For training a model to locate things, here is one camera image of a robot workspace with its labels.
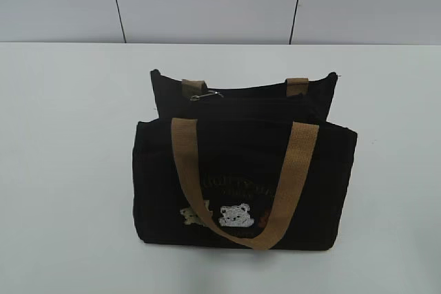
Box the black canvas tote bag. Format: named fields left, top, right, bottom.
left=132, top=70, right=358, bottom=251

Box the silver metal zipper pull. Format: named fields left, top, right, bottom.
left=190, top=90, right=223, bottom=101

